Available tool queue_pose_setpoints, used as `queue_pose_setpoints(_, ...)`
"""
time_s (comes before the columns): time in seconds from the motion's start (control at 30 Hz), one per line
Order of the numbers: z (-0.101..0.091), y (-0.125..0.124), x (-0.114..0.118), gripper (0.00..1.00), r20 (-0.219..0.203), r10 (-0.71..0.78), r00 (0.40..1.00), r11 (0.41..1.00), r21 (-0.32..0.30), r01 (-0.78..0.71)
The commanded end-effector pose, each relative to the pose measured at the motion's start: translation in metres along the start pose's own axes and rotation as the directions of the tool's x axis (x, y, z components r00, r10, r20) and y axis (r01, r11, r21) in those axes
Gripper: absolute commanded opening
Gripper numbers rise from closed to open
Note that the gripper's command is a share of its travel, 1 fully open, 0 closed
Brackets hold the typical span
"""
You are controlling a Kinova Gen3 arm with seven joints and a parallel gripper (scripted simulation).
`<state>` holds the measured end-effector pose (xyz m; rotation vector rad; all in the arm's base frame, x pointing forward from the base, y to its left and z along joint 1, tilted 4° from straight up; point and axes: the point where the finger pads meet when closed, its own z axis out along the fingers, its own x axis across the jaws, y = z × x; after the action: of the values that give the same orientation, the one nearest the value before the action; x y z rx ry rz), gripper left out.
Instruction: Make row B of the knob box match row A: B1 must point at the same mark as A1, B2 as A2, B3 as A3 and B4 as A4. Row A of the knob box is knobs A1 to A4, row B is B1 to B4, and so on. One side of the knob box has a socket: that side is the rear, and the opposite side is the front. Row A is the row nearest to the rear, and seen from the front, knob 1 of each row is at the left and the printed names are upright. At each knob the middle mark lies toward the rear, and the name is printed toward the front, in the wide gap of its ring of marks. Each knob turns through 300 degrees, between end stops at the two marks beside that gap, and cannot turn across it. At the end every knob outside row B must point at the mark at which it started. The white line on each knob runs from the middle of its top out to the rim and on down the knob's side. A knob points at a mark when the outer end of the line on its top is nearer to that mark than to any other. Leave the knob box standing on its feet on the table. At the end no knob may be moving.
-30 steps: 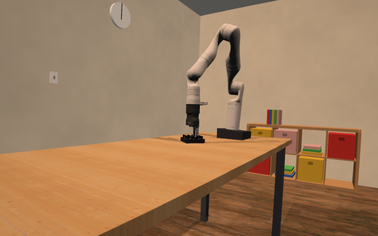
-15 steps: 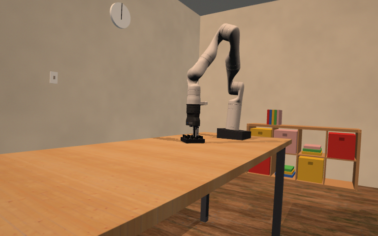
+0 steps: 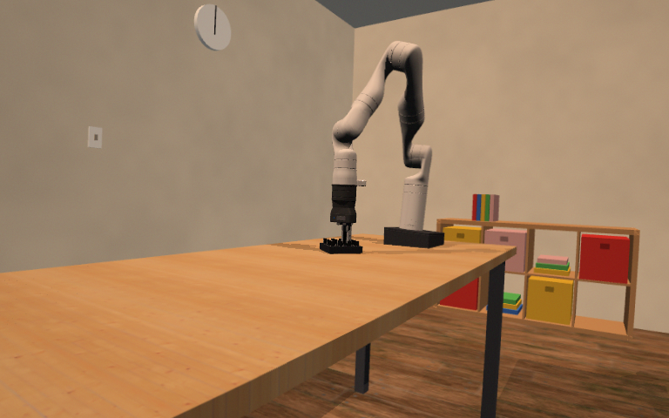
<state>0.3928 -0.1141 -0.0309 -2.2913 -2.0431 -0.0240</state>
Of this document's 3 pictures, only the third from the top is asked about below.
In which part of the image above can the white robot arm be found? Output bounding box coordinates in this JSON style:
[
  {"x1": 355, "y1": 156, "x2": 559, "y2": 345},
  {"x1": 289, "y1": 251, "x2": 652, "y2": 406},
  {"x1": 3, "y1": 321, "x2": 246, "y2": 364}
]
[{"x1": 332, "y1": 41, "x2": 432, "y2": 231}]

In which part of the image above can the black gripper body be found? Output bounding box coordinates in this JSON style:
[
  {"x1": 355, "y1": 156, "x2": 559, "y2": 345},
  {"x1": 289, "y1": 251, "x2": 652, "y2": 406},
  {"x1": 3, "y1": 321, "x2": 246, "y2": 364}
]
[{"x1": 330, "y1": 168, "x2": 366, "y2": 223}]

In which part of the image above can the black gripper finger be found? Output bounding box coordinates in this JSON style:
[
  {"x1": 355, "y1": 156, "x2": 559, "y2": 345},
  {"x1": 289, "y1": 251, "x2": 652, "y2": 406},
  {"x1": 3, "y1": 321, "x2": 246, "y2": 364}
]
[
  {"x1": 343, "y1": 223, "x2": 353, "y2": 243},
  {"x1": 337, "y1": 222, "x2": 347, "y2": 243}
]

